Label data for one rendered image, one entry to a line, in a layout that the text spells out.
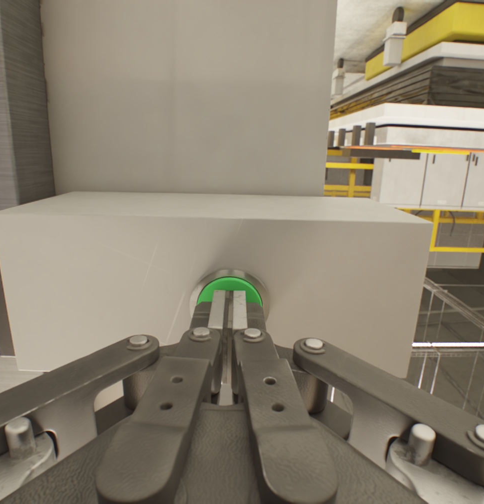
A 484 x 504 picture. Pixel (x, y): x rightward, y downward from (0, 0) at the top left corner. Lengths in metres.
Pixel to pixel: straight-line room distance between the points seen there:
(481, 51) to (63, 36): 2.73
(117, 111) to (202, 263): 0.13
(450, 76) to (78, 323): 2.73
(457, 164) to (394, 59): 4.72
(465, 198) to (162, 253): 7.79
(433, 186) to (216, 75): 7.34
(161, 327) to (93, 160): 0.13
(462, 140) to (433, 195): 4.35
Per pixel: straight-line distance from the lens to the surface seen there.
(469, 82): 2.87
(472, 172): 7.90
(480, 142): 3.36
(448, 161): 7.63
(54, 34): 0.28
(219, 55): 0.25
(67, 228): 0.17
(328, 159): 9.08
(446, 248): 8.95
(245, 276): 0.16
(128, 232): 0.16
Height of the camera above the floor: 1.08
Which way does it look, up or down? 16 degrees up
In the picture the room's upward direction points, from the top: 178 degrees counter-clockwise
